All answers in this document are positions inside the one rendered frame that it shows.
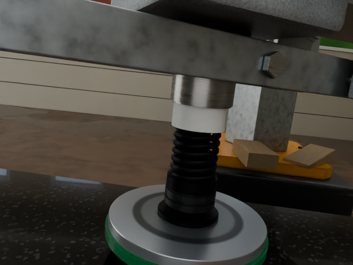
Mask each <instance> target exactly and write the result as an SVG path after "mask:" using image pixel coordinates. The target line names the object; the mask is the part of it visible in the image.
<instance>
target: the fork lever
mask: <svg viewBox="0 0 353 265"><path fill-rule="evenodd" d="M0 51H4V52H12V53H19V54H27V55H34V56H42V57H49V58H57V59H64V60H72V61H77V62H84V63H91V64H99V65H106V66H114V67H121V68H129V69H136V70H144V71H149V72H156V73H164V74H171V75H174V74H178V75H185V76H192V77H200V78H207V79H215V80H222V81H230V82H234V83H236V84H243V85H251V86H258V87H266V88H273V89H280V90H288V91H295V92H300V93H304V92H306V93H313V94H320V95H327V96H335V97H342V98H349V97H348V93H349V88H350V83H351V79H352V74H353V60H350V59H345V58H341V57H336V56H332V55H327V54H323V53H318V52H314V51H311V50H306V49H302V48H297V47H293V46H288V45H284V44H279V43H275V42H270V41H267V40H262V39H258V38H254V37H249V36H244V35H240V34H236V33H231V32H226V31H223V30H219V29H215V28H210V27H205V26H201V25H197V24H192V23H187V22H183V21H179V20H175V19H171V18H166V17H162V16H157V15H153V14H148V13H144V12H140V11H135V10H131V9H127V8H123V7H118V6H114V5H109V4H105V3H100V2H96V1H91V0H0Z"/></svg>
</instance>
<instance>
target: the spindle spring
mask: <svg viewBox="0 0 353 265"><path fill-rule="evenodd" d="M175 129H177V130H176V131H175V132H174V136H175V137H176V138H174V140H173V144H174V145H175V146H173V147H172V151H173V152H174V153H173V154H172V156H171V158H172V160H173V161H172V162H171V164H170V166H171V167H172V168H173V169H174V170H176V171H178V172H182V173H185V174H194V175H202V174H207V175H203V176H190V175H184V174H180V173H178V172H176V171H174V172H173V173H172V175H173V176H175V177H177V178H180V179H183V180H188V181H209V180H212V179H213V178H214V177H215V175H216V171H215V170H216V168H217V163H216V162H217V161H218V156H217V154H218V153H219V148H218V147H219V145H220V140H219V139H220V138H221V133H205V132H195V131H188V130H184V129H180V128H176V127H175ZM184 132H188V133H197V134H213V135H190V134H184ZM183 140H187V141H197V142H209V141H212V142H210V143H206V144H197V143H190V142H184V141H183ZM182 148H185V149H192V150H209V151H188V150H183V149H182ZM210 149H212V150H210ZM181 156H182V157H188V158H208V159H204V160H194V159H185V158H181ZM180 164H182V165H187V166H207V167H203V168H192V167H185V166H181V165H180Z"/></svg>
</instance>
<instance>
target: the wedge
mask: <svg viewBox="0 0 353 265"><path fill-rule="evenodd" d="M334 156H335V149H331V148H326V147H322V146H318V145H314V144H309V145H307V146H305V147H303V148H301V149H299V150H297V151H296V152H294V153H292V154H290V155H288V156H286V157H284V158H283V161H286V162H290V163H292V164H296V165H299V166H302V167H305V168H312V167H317V166H320V165H324V164H328V163H331V162H333V161H334Z"/></svg>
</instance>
